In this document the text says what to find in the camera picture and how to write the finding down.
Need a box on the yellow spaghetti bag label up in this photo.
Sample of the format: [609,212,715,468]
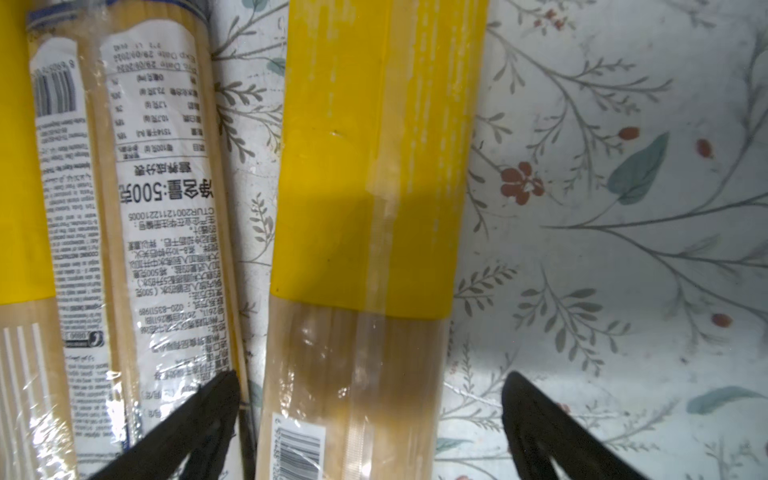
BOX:
[256,1,488,479]

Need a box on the yellow Pastatime spaghetti bag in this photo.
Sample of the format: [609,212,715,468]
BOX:
[1,1,78,479]

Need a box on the clear blue spaghetti bag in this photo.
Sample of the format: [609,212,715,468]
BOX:
[26,1,245,479]

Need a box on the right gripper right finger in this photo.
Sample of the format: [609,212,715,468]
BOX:
[501,371,644,480]

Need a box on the floral table mat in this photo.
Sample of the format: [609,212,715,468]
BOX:
[206,0,768,480]

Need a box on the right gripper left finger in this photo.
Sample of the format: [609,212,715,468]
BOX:
[93,370,240,480]

